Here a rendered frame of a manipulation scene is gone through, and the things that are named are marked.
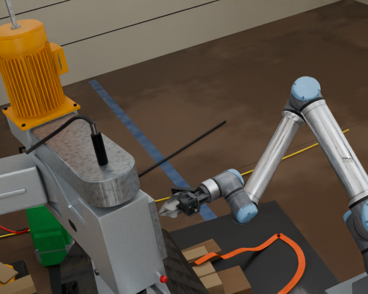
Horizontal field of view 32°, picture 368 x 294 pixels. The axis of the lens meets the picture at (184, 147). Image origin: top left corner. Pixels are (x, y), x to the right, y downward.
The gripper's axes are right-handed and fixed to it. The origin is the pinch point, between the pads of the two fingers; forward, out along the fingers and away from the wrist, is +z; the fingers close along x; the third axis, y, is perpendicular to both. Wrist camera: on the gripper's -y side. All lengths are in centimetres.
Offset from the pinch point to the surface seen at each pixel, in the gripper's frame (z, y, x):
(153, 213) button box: 4.8, 4.0, -3.8
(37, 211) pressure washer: 6, -204, 101
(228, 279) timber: -75, -87, 137
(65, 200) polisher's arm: 25.2, -39.9, 1.5
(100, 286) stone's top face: 19, -48, 60
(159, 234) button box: 4.4, 4.0, 6.9
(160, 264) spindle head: 6.4, 3.0, 21.7
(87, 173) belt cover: 23.2, -4.6, -27.1
